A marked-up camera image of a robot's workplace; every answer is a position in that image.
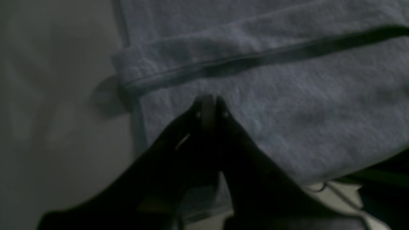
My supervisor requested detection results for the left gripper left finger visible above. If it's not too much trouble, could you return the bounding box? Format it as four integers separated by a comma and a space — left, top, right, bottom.
38, 99, 202, 230

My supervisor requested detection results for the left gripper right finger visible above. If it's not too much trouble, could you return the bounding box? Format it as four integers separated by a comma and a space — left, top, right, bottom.
211, 96, 368, 230

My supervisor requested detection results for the grey T-shirt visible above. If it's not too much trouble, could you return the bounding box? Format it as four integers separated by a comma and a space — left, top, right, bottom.
112, 0, 408, 185

